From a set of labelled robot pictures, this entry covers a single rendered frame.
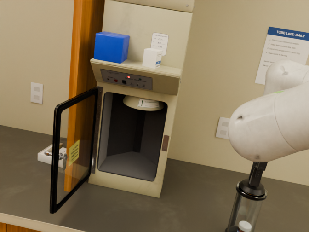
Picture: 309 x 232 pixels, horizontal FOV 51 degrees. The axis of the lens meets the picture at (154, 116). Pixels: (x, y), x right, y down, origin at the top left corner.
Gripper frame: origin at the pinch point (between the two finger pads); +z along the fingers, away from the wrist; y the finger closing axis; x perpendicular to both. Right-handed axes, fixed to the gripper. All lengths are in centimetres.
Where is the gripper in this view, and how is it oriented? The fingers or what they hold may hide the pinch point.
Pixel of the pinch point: (255, 174)
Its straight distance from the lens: 119.4
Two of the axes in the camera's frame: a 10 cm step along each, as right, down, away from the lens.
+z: -1.5, 9.3, 3.3
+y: -1.6, 3.1, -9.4
